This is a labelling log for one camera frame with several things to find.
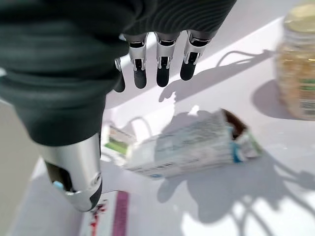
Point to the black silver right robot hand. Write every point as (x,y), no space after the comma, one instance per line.
(61,68)

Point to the pink box red print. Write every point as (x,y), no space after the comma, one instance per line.
(120,216)

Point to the green white medicine box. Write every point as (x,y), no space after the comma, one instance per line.
(118,142)

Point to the clear bottle yellow capsules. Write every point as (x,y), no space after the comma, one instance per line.
(297,68)

